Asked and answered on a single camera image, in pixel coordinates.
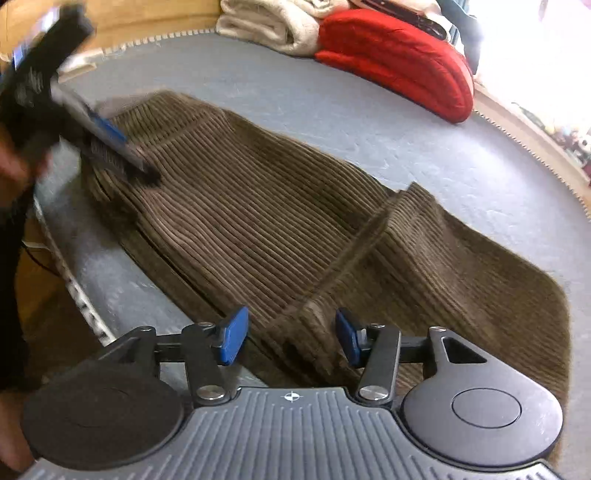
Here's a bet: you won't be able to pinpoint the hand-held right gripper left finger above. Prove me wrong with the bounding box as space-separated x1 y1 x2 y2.
96 306 250 408

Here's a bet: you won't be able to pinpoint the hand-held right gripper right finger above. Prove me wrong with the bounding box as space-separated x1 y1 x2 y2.
335 308 502 407

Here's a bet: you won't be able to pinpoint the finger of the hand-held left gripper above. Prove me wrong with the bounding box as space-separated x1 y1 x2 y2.
52 87 129 146
79 134 162 186

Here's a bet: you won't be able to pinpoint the brown corduroy pants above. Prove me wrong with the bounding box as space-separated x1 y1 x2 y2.
81 90 572 464

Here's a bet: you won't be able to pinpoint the person's left hand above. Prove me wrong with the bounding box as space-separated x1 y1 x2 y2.
0 126 54 208

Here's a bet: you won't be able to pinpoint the white folded blanket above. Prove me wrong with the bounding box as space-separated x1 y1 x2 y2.
216 0 352 57

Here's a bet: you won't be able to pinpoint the red folded blanket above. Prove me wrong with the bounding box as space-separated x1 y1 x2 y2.
314 8 476 124

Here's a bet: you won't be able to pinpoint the blue curtain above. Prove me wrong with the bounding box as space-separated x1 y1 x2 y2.
438 0 484 75

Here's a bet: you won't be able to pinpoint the wooden bed frame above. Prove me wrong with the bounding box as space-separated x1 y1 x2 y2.
0 0 222 63

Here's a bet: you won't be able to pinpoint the black cable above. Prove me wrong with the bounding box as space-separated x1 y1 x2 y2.
21 242 63 275

